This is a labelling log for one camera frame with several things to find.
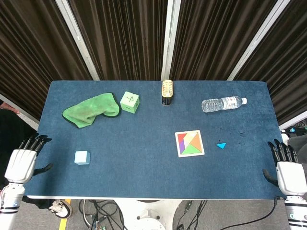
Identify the white and black sneaker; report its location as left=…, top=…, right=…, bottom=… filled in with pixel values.
left=48, top=200, right=73, bottom=219

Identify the green tangram triangle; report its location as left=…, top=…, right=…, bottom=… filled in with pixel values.
left=180, top=144, right=201, bottom=155

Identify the yellow tangram piece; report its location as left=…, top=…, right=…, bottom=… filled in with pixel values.
left=184, top=133, right=199, bottom=145

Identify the yellow floor tape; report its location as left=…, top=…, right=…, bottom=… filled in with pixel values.
left=59, top=199, right=71, bottom=230

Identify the black floor cable bundle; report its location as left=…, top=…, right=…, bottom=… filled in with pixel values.
left=79, top=199, right=135, bottom=230
left=176, top=200, right=207, bottom=230

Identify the green foam number cube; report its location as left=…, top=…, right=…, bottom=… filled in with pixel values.
left=119, top=91, right=141, bottom=113

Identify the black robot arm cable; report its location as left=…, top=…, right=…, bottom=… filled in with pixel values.
left=239, top=195, right=285, bottom=229

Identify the dark brown pleated curtain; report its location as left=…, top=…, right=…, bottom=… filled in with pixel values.
left=0, top=0, right=94, bottom=122
left=69, top=0, right=169, bottom=81
left=236, top=0, right=307, bottom=125
left=169, top=0, right=279, bottom=81

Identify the green microfiber cloth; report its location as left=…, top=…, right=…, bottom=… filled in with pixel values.
left=61, top=92, right=120, bottom=129

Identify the black can with gold lid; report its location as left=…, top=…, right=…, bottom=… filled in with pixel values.
left=161, top=80, right=174, bottom=106

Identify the wooden tangram puzzle tray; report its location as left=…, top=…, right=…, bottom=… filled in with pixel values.
left=175, top=130, right=205, bottom=158

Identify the orange tangram triangle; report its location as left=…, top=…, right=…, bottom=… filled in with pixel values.
left=189, top=132, right=202, bottom=153

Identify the clear plastic water bottle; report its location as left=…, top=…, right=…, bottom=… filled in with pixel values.
left=201, top=96, right=248, bottom=113

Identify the white table pedestal base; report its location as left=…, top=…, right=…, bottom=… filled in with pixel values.
left=115, top=200, right=180, bottom=230

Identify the blue fabric table cover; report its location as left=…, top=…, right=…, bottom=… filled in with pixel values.
left=25, top=80, right=286, bottom=199

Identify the light blue foam cube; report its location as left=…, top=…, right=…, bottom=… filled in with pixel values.
left=74, top=150, right=91, bottom=166

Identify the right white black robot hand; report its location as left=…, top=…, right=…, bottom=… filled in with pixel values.
left=262, top=138, right=307, bottom=197

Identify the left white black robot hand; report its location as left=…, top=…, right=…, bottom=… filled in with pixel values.
left=4, top=134, right=54, bottom=185

